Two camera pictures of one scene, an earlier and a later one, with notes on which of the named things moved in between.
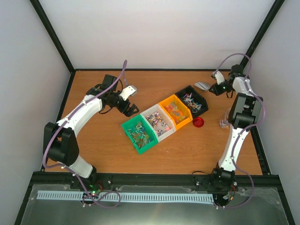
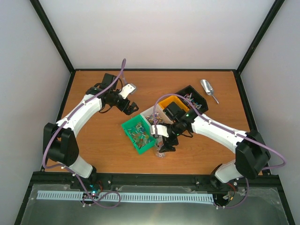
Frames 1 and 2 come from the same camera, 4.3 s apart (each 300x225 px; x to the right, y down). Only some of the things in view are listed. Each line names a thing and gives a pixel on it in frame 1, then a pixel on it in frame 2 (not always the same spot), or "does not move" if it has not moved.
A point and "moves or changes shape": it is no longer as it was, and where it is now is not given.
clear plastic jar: x=224 y=122 -> x=159 y=144
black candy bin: x=197 y=104 does not move
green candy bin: x=141 y=132 does not move
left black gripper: x=129 y=112 does not move
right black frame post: x=273 y=11 does not move
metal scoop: x=202 y=85 moves or changes shape
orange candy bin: x=179 y=112 moves or changes shape
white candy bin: x=159 y=122 does not move
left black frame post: x=48 y=26 does not move
